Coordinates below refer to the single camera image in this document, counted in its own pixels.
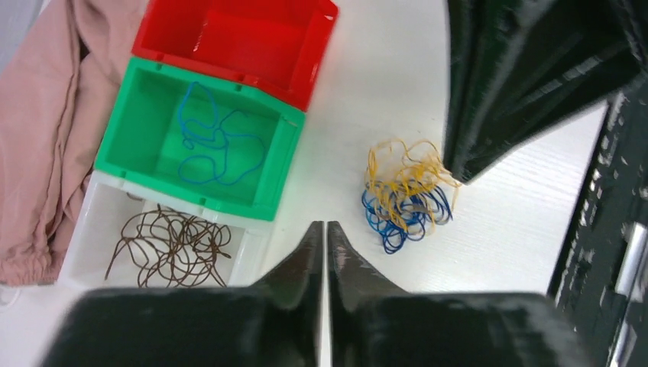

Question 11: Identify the clear plastic bin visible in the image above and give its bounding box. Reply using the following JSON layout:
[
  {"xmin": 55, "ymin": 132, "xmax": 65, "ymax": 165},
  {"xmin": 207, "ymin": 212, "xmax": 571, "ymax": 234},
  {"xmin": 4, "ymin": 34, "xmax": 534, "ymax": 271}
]
[{"xmin": 58, "ymin": 171, "xmax": 274, "ymax": 291}]

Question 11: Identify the pink cloth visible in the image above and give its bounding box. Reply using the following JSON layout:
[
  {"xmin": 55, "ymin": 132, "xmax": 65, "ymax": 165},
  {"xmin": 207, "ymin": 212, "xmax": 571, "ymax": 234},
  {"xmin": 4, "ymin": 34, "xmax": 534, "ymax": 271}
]
[{"xmin": 1, "ymin": 1, "xmax": 147, "ymax": 287}]

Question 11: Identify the brown cable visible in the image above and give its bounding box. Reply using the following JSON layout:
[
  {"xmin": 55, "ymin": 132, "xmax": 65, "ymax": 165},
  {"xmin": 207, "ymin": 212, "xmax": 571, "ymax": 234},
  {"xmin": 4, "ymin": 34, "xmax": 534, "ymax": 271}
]
[{"xmin": 103, "ymin": 192, "xmax": 234, "ymax": 290}]

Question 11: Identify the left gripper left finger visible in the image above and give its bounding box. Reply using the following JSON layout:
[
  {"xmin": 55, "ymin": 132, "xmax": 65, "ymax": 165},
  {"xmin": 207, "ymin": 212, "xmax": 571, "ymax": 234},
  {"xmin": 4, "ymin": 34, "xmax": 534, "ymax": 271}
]
[{"xmin": 41, "ymin": 221, "xmax": 324, "ymax": 366}]

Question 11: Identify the light blue cable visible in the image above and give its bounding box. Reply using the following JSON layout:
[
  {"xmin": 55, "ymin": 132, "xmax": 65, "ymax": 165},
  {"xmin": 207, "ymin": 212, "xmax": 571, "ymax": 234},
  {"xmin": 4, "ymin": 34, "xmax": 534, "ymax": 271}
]
[{"xmin": 176, "ymin": 80, "xmax": 267, "ymax": 187}]

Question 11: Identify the yellow cable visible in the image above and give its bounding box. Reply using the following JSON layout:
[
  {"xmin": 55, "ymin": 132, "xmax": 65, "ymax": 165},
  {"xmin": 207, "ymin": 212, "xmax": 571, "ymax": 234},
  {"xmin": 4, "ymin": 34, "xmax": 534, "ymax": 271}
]
[{"xmin": 364, "ymin": 138, "xmax": 462, "ymax": 234}]

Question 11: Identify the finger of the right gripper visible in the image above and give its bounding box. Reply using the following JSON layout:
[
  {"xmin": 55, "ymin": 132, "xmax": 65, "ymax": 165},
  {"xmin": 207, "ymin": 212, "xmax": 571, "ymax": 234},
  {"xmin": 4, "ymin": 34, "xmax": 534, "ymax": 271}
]
[{"xmin": 443, "ymin": 0, "xmax": 647, "ymax": 184}]

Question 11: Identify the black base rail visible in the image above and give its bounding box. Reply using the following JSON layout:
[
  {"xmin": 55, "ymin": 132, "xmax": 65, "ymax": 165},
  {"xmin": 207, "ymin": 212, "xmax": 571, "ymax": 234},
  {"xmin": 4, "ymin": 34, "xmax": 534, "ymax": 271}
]
[{"xmin": 548, "ymin": 83, "xmax": 647, "ymax": 366}]

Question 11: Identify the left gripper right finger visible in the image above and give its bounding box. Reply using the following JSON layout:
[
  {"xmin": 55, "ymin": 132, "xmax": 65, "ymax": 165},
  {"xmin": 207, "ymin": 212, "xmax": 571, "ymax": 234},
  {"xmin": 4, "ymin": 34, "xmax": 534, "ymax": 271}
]
[{"xmin": 326, "ymin": 222, "xmax": 593, "ymax": 366}]

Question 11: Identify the green plastic bin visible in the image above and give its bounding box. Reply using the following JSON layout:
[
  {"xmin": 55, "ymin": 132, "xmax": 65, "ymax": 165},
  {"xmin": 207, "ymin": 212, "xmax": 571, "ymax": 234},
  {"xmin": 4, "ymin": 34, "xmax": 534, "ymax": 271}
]
[{"xmin": 95, "ymin": 57, "xmax": 306, "ymax": 221}]

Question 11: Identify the red plastic bin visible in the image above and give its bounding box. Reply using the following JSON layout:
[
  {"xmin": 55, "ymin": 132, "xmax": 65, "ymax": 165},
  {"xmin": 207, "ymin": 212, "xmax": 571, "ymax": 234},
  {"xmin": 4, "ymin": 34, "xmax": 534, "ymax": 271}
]
[{"xmin": 131, "ymin": 0, "xmax": 339, "ymax": 112}]

